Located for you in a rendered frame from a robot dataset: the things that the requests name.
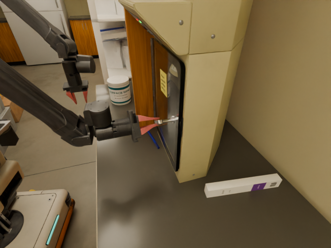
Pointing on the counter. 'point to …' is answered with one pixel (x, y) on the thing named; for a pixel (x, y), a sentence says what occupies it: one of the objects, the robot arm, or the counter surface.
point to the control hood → (165, 20)
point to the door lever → (164, 121)
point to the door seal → (182, 111)
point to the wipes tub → (119, 89)
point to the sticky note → (163, 82)
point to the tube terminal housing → (209, 79)
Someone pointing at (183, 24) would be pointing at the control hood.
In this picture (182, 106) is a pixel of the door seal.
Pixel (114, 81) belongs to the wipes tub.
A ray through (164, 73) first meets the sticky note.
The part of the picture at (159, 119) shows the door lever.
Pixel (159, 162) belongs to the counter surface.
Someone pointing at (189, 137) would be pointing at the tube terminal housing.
